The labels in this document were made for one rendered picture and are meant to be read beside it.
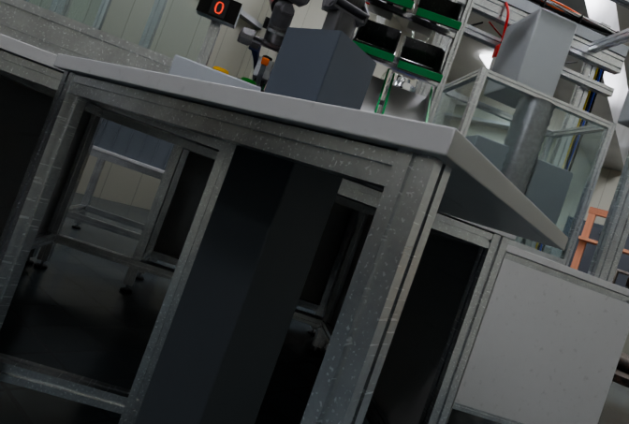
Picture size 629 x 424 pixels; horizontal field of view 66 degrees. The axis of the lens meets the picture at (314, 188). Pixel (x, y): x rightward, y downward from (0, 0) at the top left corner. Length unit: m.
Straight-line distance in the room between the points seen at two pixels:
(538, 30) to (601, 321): 1.32
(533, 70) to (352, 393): 2.10
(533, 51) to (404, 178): 2.02
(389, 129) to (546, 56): 2.04
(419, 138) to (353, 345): 0.22
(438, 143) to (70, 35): 1.02
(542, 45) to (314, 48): 1.70
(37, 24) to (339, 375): 1.09
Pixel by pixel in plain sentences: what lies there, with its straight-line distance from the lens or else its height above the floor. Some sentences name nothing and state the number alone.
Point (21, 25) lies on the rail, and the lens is 1.37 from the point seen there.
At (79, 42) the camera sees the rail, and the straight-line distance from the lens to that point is 1.32.
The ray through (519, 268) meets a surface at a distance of 2.23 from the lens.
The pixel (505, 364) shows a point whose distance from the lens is 2.30.
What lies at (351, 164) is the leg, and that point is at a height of 0.80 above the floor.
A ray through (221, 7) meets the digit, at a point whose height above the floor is 1.20.
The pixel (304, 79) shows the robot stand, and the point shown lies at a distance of 0.93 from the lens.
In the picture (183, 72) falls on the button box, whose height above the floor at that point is 0.93.
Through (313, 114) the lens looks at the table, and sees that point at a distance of 0.57.
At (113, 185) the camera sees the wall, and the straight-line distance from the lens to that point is 5.86.
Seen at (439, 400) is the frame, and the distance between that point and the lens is 1.37.
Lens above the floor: 0.74
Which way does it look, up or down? 2 degrees up
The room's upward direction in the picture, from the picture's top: 20 degrees clockwise
